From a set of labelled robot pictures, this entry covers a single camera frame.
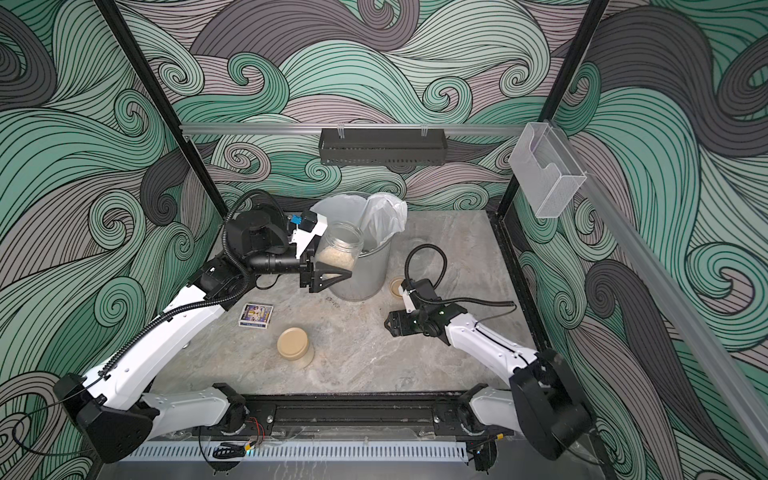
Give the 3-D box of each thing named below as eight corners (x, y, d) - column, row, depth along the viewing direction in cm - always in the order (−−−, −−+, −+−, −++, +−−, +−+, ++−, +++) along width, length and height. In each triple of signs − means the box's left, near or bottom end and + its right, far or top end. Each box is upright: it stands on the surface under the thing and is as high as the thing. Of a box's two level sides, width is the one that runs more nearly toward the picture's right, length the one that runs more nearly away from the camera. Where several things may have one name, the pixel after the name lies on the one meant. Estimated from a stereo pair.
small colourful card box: (240, 328, 91) (237, 325, 89) (247, 306, 96) (245, 302, 94) (268, 328, 91) (266, 325, 89) (274, 306, 96) (272, 302, 94)
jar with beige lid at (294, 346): (284, 369, 83) (273, 356, 74) (290, 343, 88) (280, 327, 79) (312, 369, 83) (304, 356, 74) (316, 343, 88) (309, 327, 79)
